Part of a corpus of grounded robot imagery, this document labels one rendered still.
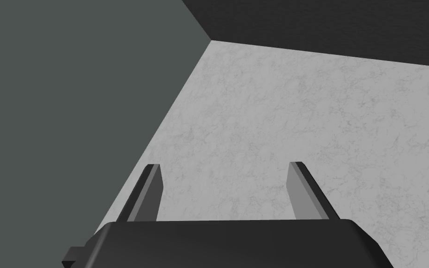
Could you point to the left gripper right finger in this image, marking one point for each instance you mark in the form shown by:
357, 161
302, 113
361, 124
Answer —
307, 197

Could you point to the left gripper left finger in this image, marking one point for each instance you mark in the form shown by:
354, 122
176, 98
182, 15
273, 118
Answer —
145, 199

